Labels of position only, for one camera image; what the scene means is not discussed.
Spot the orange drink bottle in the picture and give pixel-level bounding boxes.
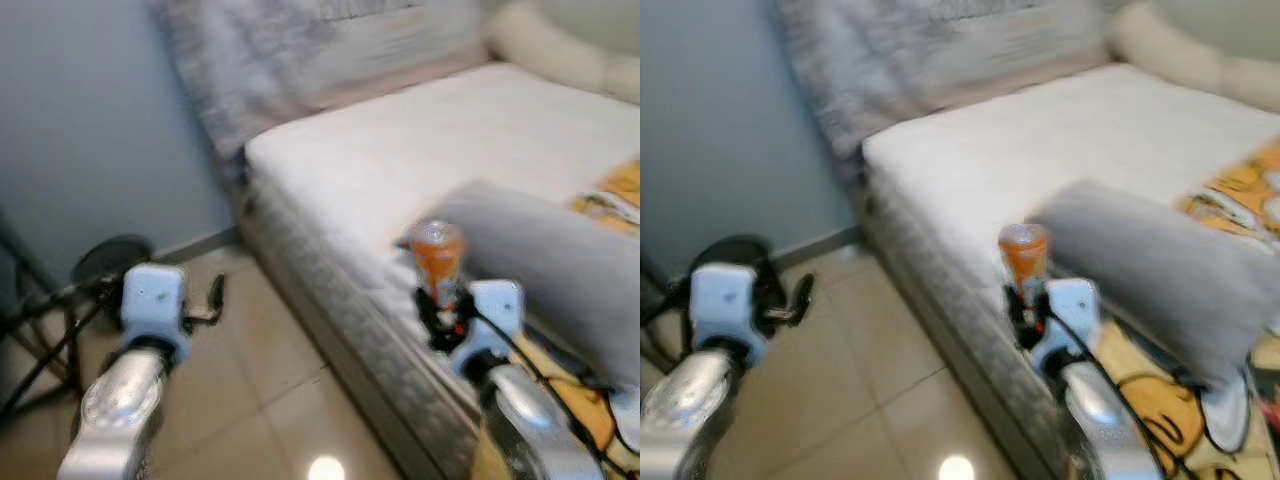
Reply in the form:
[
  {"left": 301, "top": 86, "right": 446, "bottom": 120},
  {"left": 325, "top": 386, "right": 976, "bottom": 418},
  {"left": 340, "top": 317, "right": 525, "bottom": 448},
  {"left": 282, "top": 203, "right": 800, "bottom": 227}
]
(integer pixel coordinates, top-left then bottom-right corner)
[
  {"left": 997, "top": 222, "right": 1052, "bottom": 307},
  {"left": 409, "top": 220, "right": 469, "bottom": 311}
]

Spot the grey plush pillow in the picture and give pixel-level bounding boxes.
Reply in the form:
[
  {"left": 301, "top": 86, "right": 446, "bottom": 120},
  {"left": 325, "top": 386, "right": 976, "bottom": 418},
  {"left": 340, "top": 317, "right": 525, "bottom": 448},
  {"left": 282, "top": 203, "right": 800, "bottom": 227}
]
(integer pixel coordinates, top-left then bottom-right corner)
[
  {"left": 420, "top": 180, "right": 641, "bottom": 393},
  {"left": 1028, "top": 180, "right": 1280, "bottom": 393}
]

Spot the yellow cartoon print blanket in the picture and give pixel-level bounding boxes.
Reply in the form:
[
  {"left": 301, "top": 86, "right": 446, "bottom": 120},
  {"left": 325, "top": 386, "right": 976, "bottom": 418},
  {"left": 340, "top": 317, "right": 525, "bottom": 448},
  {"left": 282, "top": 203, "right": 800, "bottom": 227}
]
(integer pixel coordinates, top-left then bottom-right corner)
[
  {"left": 1090, "top": 135, "right": 1280, "bottom": 480},
  {"left": 470, "top": 160, "right": 641, "bottom": 480}
]

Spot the grey bed base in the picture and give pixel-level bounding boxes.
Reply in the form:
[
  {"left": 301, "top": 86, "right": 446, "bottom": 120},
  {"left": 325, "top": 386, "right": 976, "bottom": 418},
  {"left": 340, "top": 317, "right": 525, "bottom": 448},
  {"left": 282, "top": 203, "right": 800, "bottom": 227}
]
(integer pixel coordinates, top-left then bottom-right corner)
[
  {"left": 243, "top": 215, "right": 431, "bottom": 480},
  {"left": 862, "top": 215, "right": 1061, "bottom": 480}
]

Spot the white quilted mattress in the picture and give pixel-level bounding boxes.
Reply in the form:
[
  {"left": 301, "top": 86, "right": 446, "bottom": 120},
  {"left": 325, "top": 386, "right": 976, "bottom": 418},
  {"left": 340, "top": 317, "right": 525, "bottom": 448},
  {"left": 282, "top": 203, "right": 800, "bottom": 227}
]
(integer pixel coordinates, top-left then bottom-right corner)
[
  {"left": 243, "top": 62, "right": 641, "bottom": 461},
  {"left": 862, "top": 62, "right": 1280, "bottom": 471}
]

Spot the cream bolster pillow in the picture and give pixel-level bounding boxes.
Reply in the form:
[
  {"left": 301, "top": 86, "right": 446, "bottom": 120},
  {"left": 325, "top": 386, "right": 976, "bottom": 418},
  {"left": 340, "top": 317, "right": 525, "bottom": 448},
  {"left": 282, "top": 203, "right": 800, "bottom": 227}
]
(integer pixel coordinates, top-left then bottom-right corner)
[
  {"left": 484, "top": 0, "right": 641, "bottom": 107},
  {"left": 1104, "top": 0, "right": 1280, "bottom": 114}
]

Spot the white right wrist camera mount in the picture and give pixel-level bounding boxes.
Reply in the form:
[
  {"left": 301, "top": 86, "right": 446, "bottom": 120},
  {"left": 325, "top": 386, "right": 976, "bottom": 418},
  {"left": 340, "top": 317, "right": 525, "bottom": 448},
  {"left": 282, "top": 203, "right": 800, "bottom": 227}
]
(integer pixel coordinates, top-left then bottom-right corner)
[
  {"left": 1030, "top": 278, "right": 1102, "bottom": 377},
  {"left": 450, "top": 280, "right": 527, "bottom": 377}
]

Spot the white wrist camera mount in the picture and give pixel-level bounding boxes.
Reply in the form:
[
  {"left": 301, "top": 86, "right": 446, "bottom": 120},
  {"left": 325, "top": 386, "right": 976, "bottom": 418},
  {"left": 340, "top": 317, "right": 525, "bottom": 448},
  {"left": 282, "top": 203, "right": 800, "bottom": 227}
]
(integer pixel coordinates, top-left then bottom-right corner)
[
  {"left": 690, "top": 262, "right": 772, "bottom": 348},
  {"left": 120, "top": 263, "right": 192, "bottom": 353},
  {"left": 450, "top": 280, "right": 527, "bottom": 377},
  {"left": 1030, "top": 278, "right": 1102, "bottom": 377}
]

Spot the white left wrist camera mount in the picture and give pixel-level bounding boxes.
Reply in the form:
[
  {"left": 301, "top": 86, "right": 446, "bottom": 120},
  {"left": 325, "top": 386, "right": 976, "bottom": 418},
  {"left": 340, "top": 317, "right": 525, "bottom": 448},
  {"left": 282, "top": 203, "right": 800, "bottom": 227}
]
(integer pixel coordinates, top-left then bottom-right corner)
[
  {"left": 120, "top": 263, "right": 192, "bottom": 353},
  {"left": 690, "top": 262, "right": 772, "bottom": 348}
]

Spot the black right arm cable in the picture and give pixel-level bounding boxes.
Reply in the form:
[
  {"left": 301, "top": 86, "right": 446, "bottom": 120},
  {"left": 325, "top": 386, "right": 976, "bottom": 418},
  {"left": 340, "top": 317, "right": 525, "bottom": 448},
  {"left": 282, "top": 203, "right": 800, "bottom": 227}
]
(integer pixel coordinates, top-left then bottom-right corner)
[
  {"left": 1048, "top": 310, "right": 1216, "bottom": 480},
  {"left": 468, "top": 310, "right": 626, "bottom": 466}
]

